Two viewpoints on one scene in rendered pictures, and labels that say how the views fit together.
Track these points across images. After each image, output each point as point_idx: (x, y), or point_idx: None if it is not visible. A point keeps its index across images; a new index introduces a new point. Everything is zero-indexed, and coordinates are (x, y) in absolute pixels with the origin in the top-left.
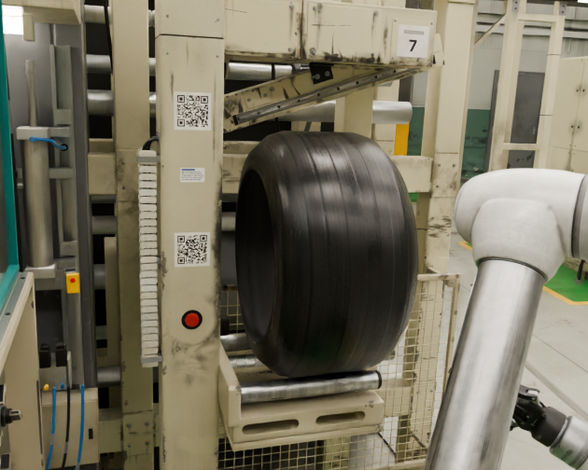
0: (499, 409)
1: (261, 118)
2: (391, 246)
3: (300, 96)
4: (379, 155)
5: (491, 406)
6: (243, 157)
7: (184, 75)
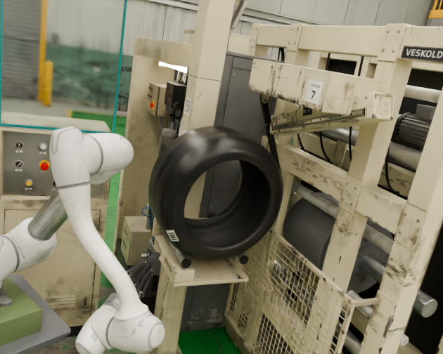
0: (46, 202)
1: (281, 130)
2: (162, 178)
3: (295, 121)
4: (202, 141)
5: (47, 200)
6: (304, 156)
7: (188, 90)
